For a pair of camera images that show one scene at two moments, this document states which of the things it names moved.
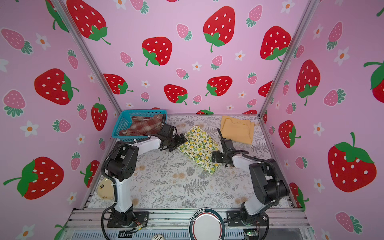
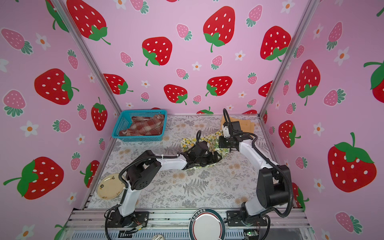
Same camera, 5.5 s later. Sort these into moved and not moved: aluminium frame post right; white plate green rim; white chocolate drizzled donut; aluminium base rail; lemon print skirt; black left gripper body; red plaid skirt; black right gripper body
Moved: black right gripper body; lemon print skirt; black left gripper body
Not moved: red plaid skirt; aluminium frame post right; white plate green rim; white chocolate drizzled donut; aluminium base rail
